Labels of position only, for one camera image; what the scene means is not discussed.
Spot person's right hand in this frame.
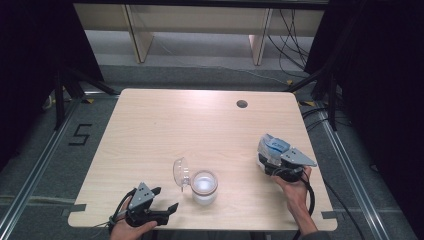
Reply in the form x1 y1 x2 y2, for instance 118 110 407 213
271 167 313 214

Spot light wooden shelf unit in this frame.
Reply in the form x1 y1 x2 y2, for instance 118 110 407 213
73 3 326 66

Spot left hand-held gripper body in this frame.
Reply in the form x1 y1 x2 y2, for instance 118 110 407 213
126 182 170 228

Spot person's left hand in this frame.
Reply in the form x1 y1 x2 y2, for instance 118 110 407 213
109 208 158 240

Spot black hanging cables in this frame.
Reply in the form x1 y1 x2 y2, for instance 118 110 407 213
266 8 312 80

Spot blue and white bag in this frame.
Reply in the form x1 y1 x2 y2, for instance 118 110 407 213
256 133 292 168

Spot black floor cables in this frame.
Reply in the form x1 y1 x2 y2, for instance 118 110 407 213
300 106 351 132

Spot dark curtain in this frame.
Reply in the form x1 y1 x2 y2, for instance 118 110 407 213
303 0 424 240
0 0 105 169

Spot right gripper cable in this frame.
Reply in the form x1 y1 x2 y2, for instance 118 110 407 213
273 166 317 240

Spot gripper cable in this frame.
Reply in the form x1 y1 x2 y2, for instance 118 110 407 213
107 187 138 234
273 166 317 240

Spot black metal stand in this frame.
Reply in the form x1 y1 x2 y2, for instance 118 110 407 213
53 65 120 131
284 65 339 132

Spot aluminium floor rail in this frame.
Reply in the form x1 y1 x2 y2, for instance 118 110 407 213
0 99 82 232
316 102 385 240

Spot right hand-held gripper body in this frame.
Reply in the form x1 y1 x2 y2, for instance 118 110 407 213
266 147 318 183

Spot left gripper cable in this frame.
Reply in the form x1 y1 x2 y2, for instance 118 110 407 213
107 187 138 234

